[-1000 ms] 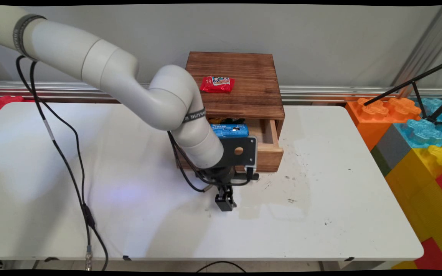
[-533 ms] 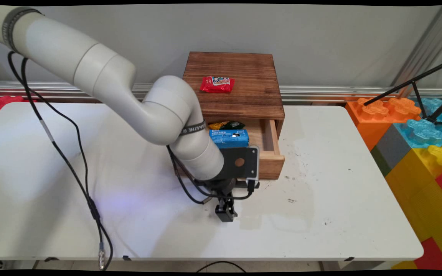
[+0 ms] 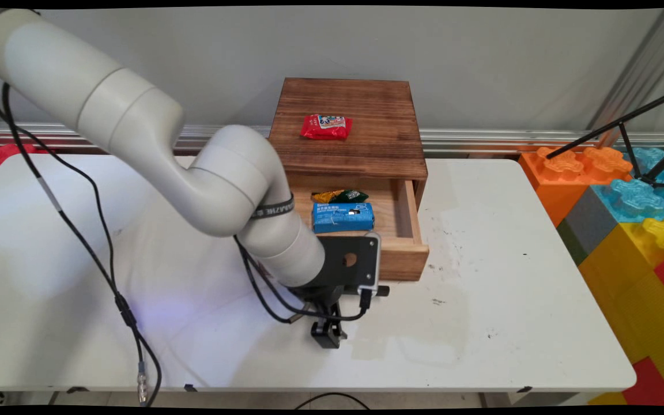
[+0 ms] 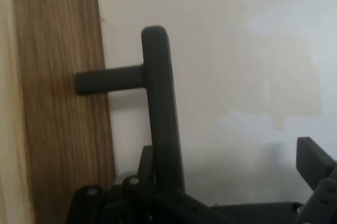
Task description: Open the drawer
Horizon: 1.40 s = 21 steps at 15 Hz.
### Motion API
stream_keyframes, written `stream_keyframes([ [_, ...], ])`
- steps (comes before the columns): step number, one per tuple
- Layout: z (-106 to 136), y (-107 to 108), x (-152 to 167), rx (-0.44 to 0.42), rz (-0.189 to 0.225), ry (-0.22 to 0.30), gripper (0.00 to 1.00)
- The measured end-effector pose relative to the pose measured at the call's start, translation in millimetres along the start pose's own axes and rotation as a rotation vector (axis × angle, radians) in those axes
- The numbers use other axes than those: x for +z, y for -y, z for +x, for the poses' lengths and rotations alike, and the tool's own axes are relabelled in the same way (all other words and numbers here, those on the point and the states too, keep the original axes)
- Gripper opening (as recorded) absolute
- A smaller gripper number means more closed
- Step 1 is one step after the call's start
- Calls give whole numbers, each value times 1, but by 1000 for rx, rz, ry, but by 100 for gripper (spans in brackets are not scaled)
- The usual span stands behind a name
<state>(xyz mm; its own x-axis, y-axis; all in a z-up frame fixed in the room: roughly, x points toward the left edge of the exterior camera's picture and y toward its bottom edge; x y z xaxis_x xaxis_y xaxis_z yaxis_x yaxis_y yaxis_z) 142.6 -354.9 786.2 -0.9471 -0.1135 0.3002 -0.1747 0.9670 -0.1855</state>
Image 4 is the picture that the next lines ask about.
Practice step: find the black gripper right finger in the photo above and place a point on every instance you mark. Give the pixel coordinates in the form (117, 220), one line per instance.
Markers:
(314, 163)

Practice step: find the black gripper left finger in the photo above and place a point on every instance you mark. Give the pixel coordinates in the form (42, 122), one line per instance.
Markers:
(147, 203)

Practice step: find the brown wooden drawer box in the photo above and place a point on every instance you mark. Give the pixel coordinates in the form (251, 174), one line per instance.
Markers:
(8, 102)

